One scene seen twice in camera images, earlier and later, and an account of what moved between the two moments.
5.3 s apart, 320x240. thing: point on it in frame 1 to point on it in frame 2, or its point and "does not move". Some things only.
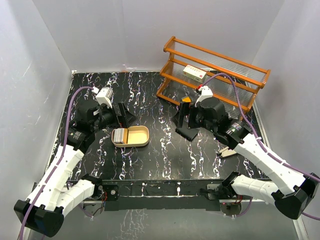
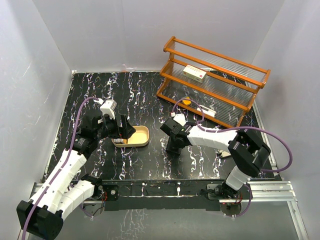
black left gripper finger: x=122 y=115 to x=123 y=130
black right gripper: x=176 y=194 does not move
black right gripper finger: x=185 y=133 to x=174 y=150
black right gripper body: x=201 y=122 to x=175 y=144
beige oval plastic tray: x=132 y=136 does not move
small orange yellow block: x=186 y=99 does not move
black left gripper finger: x=129 y=118 to x=130 y=131
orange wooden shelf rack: x=188 y=67 does not move
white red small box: x=195 y=73 does not move
